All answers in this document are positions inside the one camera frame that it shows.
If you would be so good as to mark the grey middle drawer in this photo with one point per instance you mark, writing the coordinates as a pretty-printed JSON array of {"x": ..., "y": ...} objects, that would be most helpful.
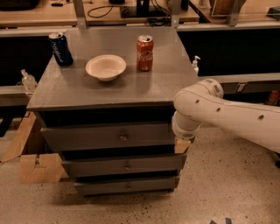
[{"x": 124, "y": 165}]

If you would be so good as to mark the blue soda can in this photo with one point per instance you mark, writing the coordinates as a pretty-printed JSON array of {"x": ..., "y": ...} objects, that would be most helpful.
[{"x": 58, "y": 42}]

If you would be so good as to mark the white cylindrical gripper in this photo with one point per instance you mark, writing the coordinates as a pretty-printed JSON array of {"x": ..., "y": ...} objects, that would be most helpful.
[{"x": 186, "y": 132}]

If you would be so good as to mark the white bowl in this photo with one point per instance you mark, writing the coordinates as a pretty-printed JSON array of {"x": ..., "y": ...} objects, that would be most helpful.
[{"x": 106, "y": 67}]

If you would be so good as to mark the grey bottom drawer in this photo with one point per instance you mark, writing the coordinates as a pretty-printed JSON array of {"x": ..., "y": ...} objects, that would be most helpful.
[{"x": 128, "y": 185}]

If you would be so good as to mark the brown cardboard box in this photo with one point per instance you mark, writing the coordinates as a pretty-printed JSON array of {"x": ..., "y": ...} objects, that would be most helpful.
[{"x": 35, "y": 165}]

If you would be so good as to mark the grey drawer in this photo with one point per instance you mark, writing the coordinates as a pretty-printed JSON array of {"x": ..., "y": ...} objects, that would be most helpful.
[
  {"x": 109, "y": 135},
  {"x": 128, "y": 185},
  {"x": 124, "y": 165}
]

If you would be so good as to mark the orange object under bench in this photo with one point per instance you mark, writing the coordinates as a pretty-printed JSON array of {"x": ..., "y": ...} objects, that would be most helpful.
[{"x": 273, "y": 98}]

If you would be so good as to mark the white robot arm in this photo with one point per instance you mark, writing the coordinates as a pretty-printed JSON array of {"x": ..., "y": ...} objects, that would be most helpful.
[{"x": 203, "y": 102}]

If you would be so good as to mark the wooden background desk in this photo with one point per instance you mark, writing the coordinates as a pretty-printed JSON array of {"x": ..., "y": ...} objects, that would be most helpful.
[{"x": 81, "y": 13}]

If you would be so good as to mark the grey top drawer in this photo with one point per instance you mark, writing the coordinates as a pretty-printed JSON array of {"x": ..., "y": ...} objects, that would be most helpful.
[{"x": 109, "y": 135}]

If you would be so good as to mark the red cola can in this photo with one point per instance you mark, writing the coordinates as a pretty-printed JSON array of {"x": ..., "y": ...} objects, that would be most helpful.
[{"x": 144, "y": 49}]

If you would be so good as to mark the grey drawer cabinet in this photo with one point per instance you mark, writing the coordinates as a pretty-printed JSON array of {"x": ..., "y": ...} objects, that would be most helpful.
[{"x": 69, "y": 96}]

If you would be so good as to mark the white pump dispenser bottle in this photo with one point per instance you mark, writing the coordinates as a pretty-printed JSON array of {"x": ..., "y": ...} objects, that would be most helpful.
[{"x": 195, "y": 64}]

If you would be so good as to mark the clear plastic bottle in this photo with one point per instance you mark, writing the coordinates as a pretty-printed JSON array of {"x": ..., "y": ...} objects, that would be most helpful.
[{"x": 28, "y": 81}]

